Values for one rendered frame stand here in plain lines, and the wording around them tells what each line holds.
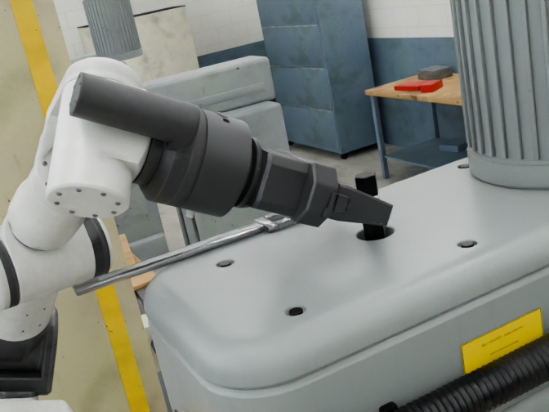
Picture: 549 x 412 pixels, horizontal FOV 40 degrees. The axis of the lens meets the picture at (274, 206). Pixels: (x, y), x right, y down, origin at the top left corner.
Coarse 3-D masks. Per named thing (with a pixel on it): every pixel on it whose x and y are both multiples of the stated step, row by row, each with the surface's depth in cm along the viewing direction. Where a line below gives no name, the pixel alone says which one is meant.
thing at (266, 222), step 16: (256, 224) 79; (272, 224) 78; (288, 224) 78; (208, 240) 77; (224, 240) 77; (160, 256) 75; (176, 256) 75; (192, 256) 75; (112, 272) 74; (128, 272) 73; (144, 272) 74; (80, 288) 71; (96, 288) 72
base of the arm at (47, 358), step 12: (48, 324) 102; (48, 336) 101; (48, 348) 101; (48, 360) 101; (0, 372) 101; (12, 372) 102; (24, 372) 103; (36, 372) 103; (48, 372) 102; (0, 384) 100; (12, 384) 100; (24, 384) 101; (36, 384) 102; (48, 384) 102
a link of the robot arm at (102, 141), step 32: (64, 96) 60; (96, 96) 55; (128, 96) 56; (160, 96) 58; (64, 128) 59; (96, 128) 58; (128, 128) 57; (160, 128) 57; (192, 128) 58; (64, 160) 57; (96, 160) 57; (128, 160) 58; (160, 160) 60; (192, 160) 60; (64, 192) 57; (96, 192) 57; (128, 192) 59; (160, 192) 61
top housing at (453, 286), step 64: (384, 192) 83; (448, 192) 79; (512, 192) 75; (256, 256) 72; (320, 256) 69; (384, 256) 66; (448, 256) 63; (512, 256) 63; (192, 320) 62; (256, 320) 59; (320, 320) 57; (384, 320) 58; (448, 320) 61; (512, 320) 64; (192, 384) 62; (256, 384) 55; (320, 384) 56; (384, 384) 59
